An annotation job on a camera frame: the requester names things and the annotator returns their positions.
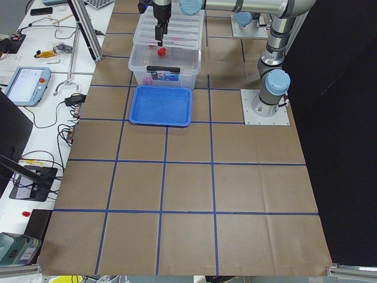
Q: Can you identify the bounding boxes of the wooden chopsticks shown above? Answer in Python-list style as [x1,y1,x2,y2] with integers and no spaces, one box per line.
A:
[52,14,74,25]

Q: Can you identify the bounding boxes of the black box latch handle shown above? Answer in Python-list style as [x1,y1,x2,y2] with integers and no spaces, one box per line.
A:
[146,65,180,74]

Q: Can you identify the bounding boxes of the blue plastic tray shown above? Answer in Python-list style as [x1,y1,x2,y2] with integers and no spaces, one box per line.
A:
[129,85,193,127]

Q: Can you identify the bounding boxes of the clear plastic storage box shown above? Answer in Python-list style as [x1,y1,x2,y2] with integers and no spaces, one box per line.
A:
[128,45,201,89]

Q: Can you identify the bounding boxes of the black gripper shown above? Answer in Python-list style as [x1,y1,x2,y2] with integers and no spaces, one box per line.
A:
[152,0,171,47]

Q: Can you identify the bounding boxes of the aluminium frame post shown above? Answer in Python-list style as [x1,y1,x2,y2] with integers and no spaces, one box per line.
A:
[67,0,102,62]

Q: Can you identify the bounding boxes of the blue teach pendant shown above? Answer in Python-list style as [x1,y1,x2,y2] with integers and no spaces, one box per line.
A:
[5,67,51,107]

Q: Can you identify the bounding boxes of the black smartphone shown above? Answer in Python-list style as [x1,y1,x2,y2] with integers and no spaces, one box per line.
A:
[30,7,53,16]

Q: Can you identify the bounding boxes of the clear plastic box lid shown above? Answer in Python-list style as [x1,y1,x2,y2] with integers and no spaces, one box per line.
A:
[133,11,204,50]

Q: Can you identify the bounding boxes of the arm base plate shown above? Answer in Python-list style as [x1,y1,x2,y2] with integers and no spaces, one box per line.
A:
[230,15,268,40]
[240,89,290,126]

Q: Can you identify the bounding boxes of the black power adapter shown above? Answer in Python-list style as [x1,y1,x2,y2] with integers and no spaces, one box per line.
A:
[64,93,87,107]

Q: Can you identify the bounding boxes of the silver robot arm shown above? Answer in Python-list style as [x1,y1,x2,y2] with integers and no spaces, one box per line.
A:
[138,0,171,47]
[179,0,315,117]

